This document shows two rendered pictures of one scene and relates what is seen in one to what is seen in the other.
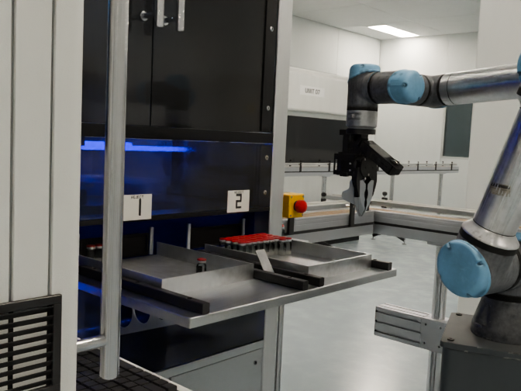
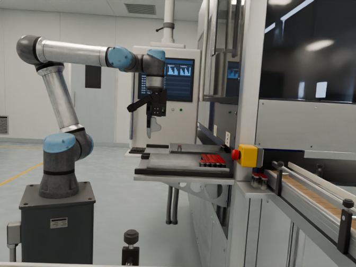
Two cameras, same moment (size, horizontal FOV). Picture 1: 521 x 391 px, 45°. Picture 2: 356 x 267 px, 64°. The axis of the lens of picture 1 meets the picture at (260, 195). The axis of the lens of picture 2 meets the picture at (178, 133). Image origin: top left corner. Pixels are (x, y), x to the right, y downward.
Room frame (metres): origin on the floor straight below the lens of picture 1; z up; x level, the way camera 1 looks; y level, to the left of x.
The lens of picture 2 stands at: (2.46, -1.00, 1.19)
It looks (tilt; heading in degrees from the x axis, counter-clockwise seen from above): 7 degrees down; 136
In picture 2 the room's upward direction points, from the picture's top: 3 degrees clockwise
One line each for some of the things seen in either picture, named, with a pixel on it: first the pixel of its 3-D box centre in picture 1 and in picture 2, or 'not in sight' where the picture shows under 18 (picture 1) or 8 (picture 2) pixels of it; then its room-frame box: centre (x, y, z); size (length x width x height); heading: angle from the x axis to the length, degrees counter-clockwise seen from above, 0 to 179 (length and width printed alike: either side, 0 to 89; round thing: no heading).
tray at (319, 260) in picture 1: (287, 255); (186, 163); (1.58, -0.08, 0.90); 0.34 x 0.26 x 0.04; 48
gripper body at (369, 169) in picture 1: (357, 153); (156, 102); (1.54, -0.23, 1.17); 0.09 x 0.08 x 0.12; 48
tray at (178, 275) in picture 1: (159, 265); (198, 150); (1.39, 0.22, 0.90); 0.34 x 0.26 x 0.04; 48
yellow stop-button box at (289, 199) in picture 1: (288, 205); (249, 155); (1.91, -0.09, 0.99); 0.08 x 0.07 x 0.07; 48
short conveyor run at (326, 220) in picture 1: (308, 217); (327, 205); (2.22, -0.17, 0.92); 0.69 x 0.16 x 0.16; 138
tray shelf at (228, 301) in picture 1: (233, 273); (188, 161); (1.47, 0.06, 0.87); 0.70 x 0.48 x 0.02; 138
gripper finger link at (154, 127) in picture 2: (359, 196); (153, 128); (1.55, -0.25, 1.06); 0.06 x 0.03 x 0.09; 48
